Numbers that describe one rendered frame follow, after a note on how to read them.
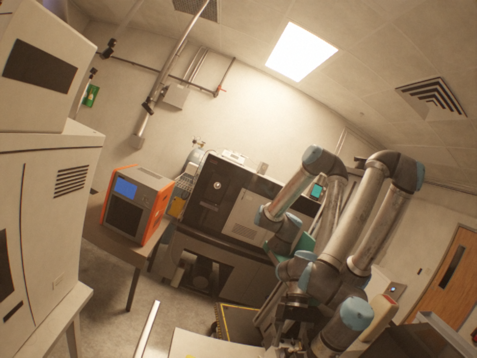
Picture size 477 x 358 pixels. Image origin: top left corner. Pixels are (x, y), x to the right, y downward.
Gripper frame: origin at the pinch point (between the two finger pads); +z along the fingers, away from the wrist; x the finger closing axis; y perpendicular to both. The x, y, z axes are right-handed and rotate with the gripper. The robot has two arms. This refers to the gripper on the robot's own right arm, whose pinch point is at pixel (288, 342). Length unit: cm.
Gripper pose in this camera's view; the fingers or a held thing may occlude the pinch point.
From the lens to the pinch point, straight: 78.3
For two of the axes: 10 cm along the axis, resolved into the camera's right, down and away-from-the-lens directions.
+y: 3.2, -4.6, -8.2
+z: -2.7, 7.9, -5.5
